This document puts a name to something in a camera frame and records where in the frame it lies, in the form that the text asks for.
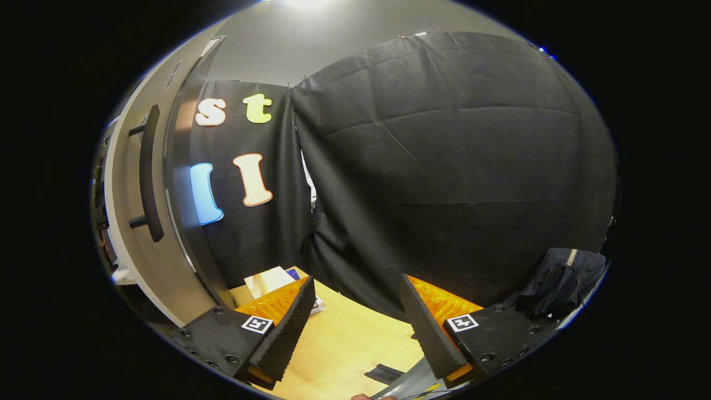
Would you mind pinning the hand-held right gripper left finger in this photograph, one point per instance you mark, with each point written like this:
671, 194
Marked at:
289, 333

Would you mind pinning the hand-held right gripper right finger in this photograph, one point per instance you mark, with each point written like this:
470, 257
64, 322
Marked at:
425, 333

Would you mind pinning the white cabinet door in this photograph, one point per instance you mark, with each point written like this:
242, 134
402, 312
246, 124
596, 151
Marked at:
166, 278

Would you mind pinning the white grey cabinet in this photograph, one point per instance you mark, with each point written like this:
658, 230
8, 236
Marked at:
105, 222

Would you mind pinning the grey sheet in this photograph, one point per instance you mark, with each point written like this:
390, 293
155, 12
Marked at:
411, 383

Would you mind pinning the white paperback booklet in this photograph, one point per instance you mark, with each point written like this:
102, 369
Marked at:
269, 280

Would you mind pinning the black flat plastic piece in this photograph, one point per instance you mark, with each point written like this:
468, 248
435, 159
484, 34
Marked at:
383, 373

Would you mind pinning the blue booklet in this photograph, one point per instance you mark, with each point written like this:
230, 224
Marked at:
292, 273

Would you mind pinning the dark blue cloth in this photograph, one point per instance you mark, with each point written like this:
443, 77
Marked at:
555, 283

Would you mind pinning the black backdrop cloth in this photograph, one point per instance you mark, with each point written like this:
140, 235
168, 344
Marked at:
444, 166

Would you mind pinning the ceiling light panel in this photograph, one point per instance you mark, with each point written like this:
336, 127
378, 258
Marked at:
305, 3

